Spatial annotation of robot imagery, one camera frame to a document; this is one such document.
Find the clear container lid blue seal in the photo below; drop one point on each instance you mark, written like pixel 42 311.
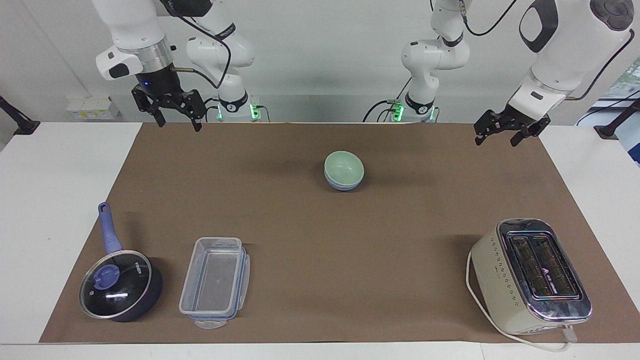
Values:
pixel 243 280

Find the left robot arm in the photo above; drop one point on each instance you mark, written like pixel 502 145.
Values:
pixel 565 45

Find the green bowl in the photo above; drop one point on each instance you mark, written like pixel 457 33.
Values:
pixel 343 166

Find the black stand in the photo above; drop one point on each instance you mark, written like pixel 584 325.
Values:
pixel 612 127
pixel 17 119

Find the clear plastic container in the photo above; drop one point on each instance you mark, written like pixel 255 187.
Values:
pixel 215 275

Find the glass lid purple knob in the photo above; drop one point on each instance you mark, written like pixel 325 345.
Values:
pixel 122 295

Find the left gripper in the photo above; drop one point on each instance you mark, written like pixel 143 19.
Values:
pixel 517 119

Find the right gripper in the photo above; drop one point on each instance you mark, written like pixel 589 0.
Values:
pixel 159 80

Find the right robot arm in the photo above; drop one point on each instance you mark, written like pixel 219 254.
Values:
pixel 131 25

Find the cream and chrome toaster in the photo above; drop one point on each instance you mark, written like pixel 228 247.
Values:
pixel 505 280

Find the blue bowl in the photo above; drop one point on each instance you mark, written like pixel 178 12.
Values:
pixel 342 187

